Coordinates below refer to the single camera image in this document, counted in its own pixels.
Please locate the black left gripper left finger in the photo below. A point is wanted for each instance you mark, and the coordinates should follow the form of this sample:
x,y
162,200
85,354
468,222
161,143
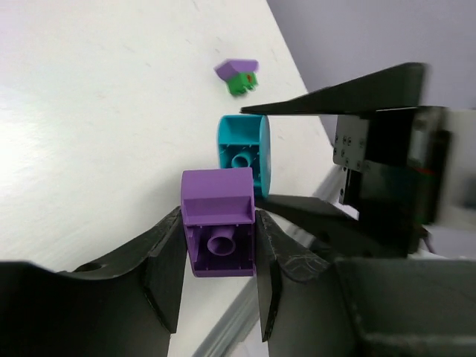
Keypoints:
x,y
125,303

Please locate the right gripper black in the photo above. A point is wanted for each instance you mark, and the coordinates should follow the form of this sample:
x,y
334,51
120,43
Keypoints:
x,y
417,163

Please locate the purple lego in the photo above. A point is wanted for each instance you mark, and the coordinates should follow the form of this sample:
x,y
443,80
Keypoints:
x,y
218,213
232,67

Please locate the teal rounded lego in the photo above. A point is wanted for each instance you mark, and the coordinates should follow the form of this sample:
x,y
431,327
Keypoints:
x,y
245,141

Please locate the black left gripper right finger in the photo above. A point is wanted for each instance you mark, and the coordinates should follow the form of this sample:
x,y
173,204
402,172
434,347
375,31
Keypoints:
x,y
359,306

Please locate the bright green lego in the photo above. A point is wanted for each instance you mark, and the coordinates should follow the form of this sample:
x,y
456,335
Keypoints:
x,y
242,83

